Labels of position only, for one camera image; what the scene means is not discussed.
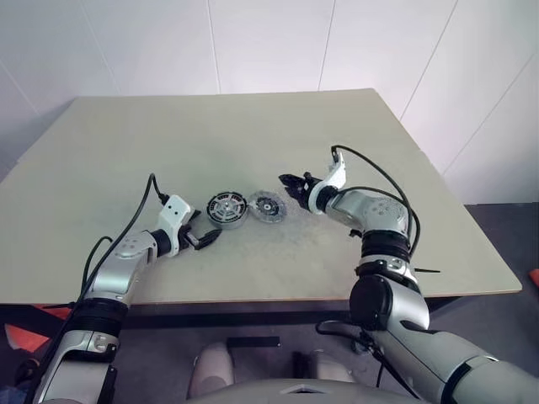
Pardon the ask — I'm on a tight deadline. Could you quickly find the dark table frame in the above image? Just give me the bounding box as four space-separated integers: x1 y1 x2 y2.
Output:
121 294 468 333

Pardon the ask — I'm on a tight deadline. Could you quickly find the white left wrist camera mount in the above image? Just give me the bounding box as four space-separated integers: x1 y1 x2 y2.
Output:
157 194 190 258

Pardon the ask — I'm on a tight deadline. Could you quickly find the silver motor stator housing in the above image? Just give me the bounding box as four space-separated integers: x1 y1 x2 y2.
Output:
205 189 248 231

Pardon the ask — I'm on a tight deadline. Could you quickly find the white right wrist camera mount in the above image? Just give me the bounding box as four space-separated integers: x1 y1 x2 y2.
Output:
307 151 349 214

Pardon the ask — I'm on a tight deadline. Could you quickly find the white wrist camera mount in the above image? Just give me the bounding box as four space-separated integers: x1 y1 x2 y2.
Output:
307 151 349 214
157 194 190 258

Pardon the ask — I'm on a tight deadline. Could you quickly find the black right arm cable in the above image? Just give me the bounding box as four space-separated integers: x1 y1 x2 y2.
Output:
330 144 422 253

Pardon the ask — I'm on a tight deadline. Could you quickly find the silver round metal disc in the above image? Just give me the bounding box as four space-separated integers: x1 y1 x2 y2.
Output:
248 189 290 226

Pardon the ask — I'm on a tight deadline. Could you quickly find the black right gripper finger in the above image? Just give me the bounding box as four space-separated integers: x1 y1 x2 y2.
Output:
284 186 307 208
277 172 306 189

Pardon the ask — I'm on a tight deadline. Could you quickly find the beige rounded shape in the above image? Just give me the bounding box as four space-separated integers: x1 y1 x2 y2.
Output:
190 341 235 397
312 350 355 385

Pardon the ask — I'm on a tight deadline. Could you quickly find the silver robot torso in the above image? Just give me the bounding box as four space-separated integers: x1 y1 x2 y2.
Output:
184 369 422 404

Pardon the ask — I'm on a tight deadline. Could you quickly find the thin black shoulder cable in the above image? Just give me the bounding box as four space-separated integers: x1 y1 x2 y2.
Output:
316 320 419 399

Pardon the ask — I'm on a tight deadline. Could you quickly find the silver spoked rotor wheel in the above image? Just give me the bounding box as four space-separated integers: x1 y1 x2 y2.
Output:
208 192 246 223

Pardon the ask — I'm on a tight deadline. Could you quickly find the black flat bracket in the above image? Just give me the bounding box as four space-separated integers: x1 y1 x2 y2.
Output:
225 336 281 348

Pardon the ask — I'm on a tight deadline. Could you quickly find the orange and black object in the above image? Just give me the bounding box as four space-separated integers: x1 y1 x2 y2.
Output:
3 306 72 355

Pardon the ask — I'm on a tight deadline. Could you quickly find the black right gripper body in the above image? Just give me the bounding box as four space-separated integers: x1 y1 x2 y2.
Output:
299 169 324 210

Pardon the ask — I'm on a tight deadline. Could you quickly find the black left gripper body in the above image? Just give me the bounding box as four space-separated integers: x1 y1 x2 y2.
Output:
176 214 202 253

